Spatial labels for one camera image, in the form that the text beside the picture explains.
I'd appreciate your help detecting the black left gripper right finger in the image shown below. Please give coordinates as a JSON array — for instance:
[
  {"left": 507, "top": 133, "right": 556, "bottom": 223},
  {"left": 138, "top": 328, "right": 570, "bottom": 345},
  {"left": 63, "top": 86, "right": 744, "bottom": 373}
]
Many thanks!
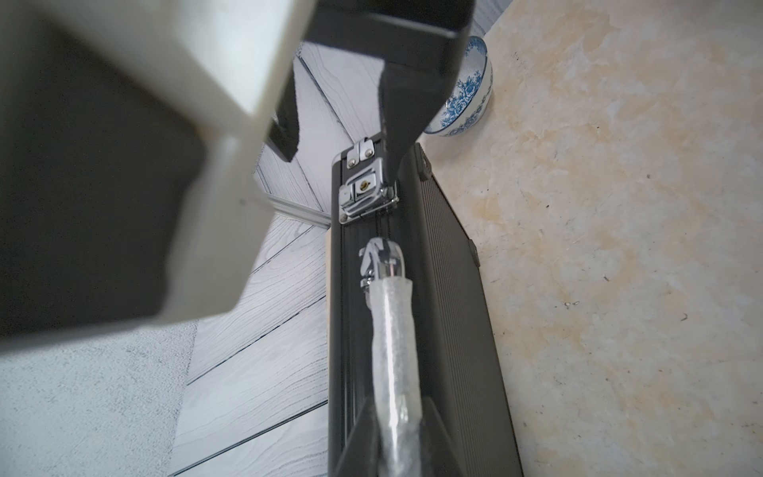
[{"left": 419, "top": 397, "right": 462, "bottom": 477}]

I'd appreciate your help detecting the blue white patterned bowl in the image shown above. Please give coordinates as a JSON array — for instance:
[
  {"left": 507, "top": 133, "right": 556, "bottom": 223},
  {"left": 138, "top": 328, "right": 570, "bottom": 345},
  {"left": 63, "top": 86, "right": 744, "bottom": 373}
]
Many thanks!
[{"left": 424, "top": 36, "right": 494, "bottom": 137}]

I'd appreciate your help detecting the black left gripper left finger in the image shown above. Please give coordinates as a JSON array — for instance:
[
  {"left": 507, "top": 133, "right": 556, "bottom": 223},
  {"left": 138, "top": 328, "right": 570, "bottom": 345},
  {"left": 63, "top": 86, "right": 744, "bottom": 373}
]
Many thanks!
[{"left": 332, "top": 399, "right": 381, "bottom": 477}]

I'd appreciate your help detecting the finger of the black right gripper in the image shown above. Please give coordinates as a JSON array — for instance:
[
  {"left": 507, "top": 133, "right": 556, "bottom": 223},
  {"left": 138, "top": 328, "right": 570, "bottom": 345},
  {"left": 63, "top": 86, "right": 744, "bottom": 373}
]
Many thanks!
[
  {"left": 304, "top": 1, "right": 475, "bottom": 181},
  {"left": 265, "top": 71, "right": 300, "bottom": 163}
]

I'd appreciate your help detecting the black poker case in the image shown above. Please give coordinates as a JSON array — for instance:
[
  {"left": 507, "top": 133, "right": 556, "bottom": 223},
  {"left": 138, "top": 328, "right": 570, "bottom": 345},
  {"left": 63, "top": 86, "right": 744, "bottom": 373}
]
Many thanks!
[{"left": 328, "top": 146, "right": 523, "bottom": 476}]

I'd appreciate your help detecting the right aluminium frame post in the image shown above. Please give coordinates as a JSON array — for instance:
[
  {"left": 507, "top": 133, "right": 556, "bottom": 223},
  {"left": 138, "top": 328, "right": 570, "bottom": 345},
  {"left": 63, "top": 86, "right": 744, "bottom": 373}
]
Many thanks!
[{"left": 265, "top": 194, "right": 332, "bottom": 229}]

